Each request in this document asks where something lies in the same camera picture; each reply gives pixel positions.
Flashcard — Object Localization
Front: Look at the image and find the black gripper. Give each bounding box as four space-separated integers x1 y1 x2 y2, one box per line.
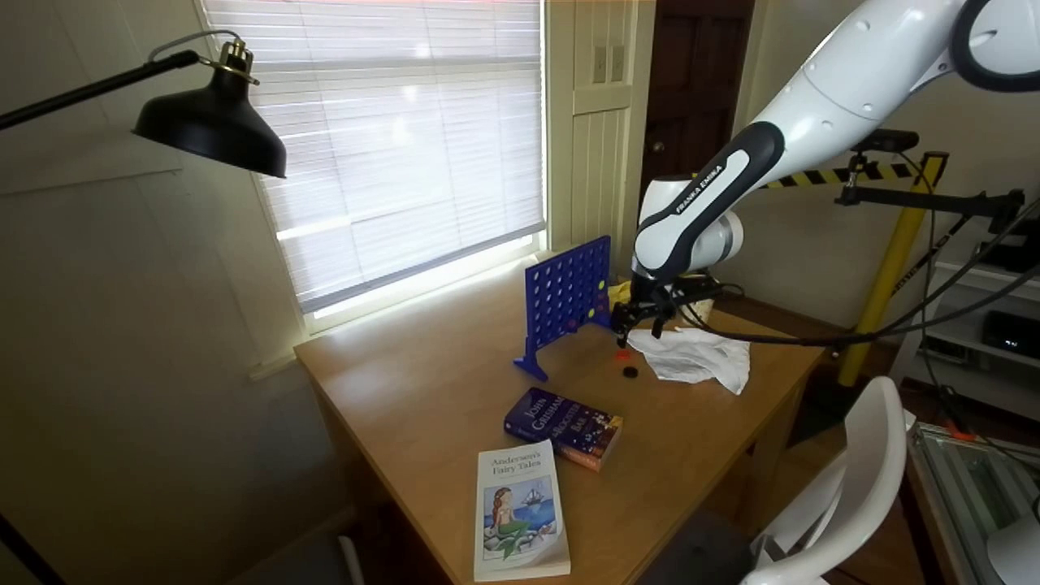
610 269 723 342

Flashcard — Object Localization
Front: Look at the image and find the blue connect four board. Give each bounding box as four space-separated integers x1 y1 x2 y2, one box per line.
510 230 618 383

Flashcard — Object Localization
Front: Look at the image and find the yellow bag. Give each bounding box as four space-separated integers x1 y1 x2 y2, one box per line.
603 277 644 320

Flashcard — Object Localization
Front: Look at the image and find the crumpled white cloth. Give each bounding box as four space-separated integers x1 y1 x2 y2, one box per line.
624 321 755 401

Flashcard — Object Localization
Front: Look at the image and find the purple card game box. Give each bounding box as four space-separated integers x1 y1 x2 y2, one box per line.
499 383 627 476

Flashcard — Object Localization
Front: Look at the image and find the cream panelled door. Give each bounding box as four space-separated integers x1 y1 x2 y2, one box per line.
544 0 659 283

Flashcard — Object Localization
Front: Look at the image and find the white mermaid cover book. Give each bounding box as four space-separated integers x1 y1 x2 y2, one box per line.
467 437 576 585

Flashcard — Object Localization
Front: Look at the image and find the dark brown door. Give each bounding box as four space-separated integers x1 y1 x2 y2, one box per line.
634 0 757 294

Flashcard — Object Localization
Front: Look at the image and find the yellow hazard striped pole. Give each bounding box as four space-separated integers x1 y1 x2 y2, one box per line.
757 151 951 391

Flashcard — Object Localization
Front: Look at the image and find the white moulded chair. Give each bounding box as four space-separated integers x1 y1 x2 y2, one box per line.
738 373 915 585

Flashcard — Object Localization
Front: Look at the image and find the white window blind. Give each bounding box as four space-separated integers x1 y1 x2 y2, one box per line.
196 0 546 315

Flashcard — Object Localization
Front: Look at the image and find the white equipment shelf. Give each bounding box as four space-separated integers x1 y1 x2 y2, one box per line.
894 211 1040 423

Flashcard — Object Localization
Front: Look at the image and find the white grey machine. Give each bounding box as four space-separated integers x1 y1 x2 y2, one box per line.
905 421 1040 585

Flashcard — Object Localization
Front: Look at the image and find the thick black cable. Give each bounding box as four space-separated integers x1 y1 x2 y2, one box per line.
688 183 1040 350

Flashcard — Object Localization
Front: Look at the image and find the black stereo camera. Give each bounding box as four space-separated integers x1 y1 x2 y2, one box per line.
850 128 922 157

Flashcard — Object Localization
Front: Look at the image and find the black camera boom stand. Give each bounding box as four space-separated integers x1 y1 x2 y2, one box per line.
833 151 1027 227

